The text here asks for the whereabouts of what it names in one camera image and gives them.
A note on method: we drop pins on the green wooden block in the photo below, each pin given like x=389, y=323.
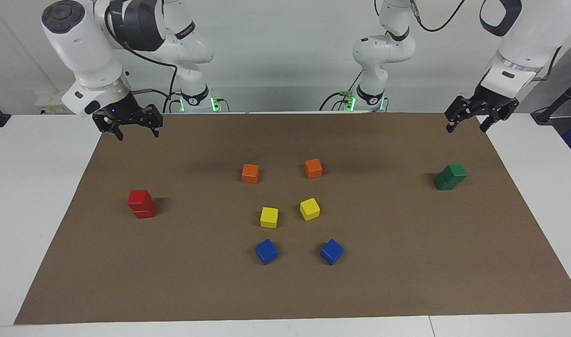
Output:
x=444, y=183
x=454, y=173

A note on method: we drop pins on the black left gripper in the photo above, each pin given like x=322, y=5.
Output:
x=488, y=104

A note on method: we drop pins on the red wooden block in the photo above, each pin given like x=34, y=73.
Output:
x=146, y=214
x=139, y=199

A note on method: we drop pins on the brown table mat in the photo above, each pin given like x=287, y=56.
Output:
x=285, y=290

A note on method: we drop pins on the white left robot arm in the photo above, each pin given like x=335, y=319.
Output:
x=383, y=47

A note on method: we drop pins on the white power box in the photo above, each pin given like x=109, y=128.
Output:
x=51, y=105

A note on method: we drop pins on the black camera stand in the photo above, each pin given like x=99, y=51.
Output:
x=545, y=114

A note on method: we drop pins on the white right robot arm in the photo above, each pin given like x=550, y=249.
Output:
x=79, y=42

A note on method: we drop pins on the orange wooden block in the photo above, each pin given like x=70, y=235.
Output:
x=313, y=168
x=250, y=173

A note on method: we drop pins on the yellow wooden block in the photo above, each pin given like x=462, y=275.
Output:
x=269, y=217
x=309, y=208

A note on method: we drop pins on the blue wooden block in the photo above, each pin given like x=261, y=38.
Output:
x=331, y=251
x=266, y=251

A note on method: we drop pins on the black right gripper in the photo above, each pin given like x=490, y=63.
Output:
x=126, y=112

